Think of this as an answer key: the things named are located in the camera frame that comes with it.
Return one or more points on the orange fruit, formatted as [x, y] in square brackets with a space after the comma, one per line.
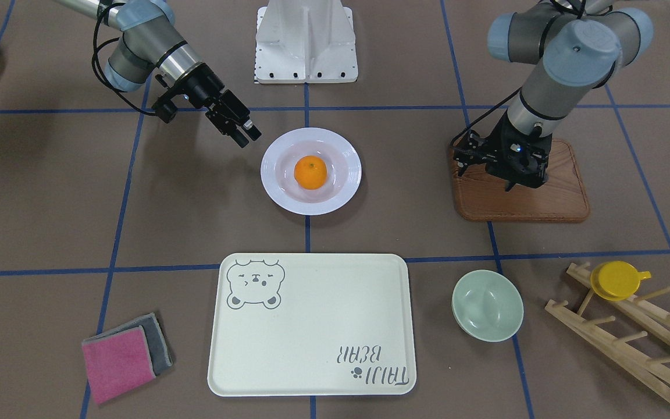
[311, 172]

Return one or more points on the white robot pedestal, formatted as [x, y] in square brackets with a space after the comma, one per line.
[305, 42]

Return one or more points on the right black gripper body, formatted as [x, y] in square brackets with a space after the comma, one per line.
[202, 87]

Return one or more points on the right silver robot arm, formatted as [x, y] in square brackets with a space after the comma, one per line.
[133, 40]

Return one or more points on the green ceramic bowl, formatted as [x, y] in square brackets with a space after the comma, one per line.
[487, 306]

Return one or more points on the grey cloth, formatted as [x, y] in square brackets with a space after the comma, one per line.
[156, 343]

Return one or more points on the wooden cutting board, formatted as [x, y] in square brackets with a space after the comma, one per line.
[480, 197]

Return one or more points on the yellow cup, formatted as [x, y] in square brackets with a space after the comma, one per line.
[617, 280]

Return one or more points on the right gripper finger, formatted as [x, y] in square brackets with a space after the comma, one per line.
[240, 139]
[251, 132]

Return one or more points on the wooden dish rack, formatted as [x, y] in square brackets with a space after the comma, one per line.
[644, 354]

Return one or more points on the white round plate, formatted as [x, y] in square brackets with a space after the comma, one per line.
[342, 163]

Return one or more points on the cream bear tray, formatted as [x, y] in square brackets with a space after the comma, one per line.
[312, 325]

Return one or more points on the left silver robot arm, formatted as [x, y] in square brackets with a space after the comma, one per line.
[572, 51]

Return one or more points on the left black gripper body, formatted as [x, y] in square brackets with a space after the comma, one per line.
[506, 141]

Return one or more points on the pink cloth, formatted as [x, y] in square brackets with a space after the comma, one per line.
[117, 364]

